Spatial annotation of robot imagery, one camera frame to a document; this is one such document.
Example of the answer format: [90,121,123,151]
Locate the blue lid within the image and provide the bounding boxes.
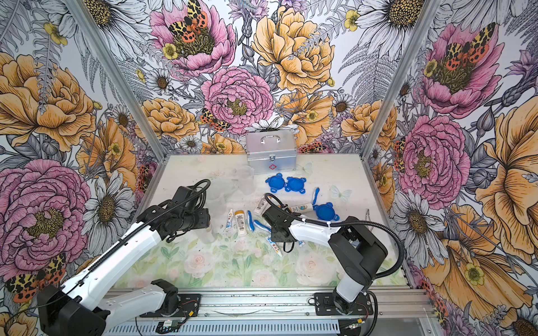
[313,202,340,222]
[265,173,286,193]
[284,176,307,194]

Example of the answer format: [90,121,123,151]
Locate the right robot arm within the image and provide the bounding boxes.
[262,206,391,314]

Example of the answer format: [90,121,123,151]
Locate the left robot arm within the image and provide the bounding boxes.
[36,179,211,335]

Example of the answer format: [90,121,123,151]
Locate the white bottle back label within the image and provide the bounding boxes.
[253,197,270,216]

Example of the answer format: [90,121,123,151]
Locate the toothpaste tube front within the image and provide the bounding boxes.
[266,236,283,257]

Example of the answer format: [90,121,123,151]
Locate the blue toothbrush in wrapper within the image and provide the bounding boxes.
[247,210,255,232]

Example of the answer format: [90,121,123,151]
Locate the white bottle lying sideways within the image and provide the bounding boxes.
[290,203,313,214]

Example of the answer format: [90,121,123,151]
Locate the white bottle left barcode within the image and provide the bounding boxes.
[234,210,247,237]

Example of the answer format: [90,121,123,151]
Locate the small toothpaste tube left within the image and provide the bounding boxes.
[225,209,234,230]

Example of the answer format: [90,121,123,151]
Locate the blue toothbrush near lid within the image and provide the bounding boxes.
[312,187,320,205]

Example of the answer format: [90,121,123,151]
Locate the silver metal first-aid case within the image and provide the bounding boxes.
[245,130,297,174]

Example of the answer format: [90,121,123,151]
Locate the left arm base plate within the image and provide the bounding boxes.
[140,293,201,318]

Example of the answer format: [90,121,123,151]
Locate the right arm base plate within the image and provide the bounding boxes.
[308,291,374,317]

